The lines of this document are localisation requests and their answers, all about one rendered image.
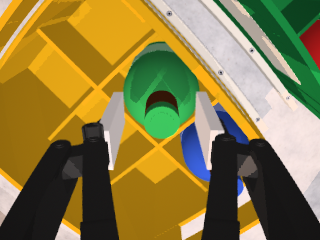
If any green plastic crate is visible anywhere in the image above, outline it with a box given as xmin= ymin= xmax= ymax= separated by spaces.
xmin=213 ymin=0 xmax=320 ymax=119

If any yellow crate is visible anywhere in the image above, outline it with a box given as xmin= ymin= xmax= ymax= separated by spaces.
xmin=0 ymin=0 xmax=266 ymax=240

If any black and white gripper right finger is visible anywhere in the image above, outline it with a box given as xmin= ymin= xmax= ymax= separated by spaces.
xmin=195 ymin=92 xmax=320 ymax=240

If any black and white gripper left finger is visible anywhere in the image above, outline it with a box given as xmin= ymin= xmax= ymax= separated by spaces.
xmin=0 ymin=92 xmax=125 ymax=240

